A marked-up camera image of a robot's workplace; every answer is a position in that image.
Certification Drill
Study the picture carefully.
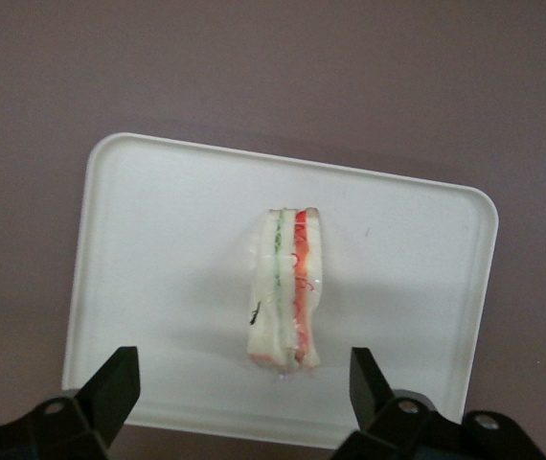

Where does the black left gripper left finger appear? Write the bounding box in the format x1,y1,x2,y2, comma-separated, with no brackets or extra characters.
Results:
0,345,141,460

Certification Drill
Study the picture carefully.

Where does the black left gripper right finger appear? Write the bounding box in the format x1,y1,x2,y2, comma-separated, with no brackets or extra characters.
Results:
329,346,546,460

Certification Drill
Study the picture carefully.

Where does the triangle sandwich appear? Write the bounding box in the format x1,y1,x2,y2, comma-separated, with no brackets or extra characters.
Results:
244,205,326,373

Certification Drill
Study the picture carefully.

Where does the cream rectangular serving tray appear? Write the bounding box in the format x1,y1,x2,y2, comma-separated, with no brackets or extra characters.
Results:
60,131,500,450

